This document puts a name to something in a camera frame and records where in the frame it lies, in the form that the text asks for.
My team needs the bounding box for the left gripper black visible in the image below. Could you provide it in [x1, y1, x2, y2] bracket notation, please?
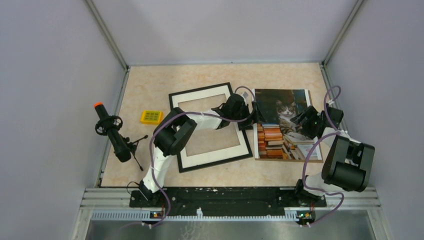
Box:
[230, 101, 268, 131]

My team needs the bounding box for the cat photo print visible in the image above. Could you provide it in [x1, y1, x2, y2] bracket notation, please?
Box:
[253, 88, 323, 161]

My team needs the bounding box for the white photo mat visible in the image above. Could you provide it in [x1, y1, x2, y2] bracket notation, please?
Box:
[170, 84, 252, 169]

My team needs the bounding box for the black picture frame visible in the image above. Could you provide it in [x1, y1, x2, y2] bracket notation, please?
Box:
[168, 82, 254, 174]

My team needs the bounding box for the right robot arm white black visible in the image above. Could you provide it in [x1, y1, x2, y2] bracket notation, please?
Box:
[290, 105, 375, 206]

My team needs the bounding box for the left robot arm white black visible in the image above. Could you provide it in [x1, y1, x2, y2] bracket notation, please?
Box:
[139, 93, 258, 207]

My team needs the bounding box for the yellow small tray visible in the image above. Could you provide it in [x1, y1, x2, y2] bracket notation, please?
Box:
[140, 110, 164, 126]

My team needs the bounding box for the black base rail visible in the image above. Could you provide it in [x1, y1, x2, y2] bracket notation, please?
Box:
[129, 186, 327, 218]

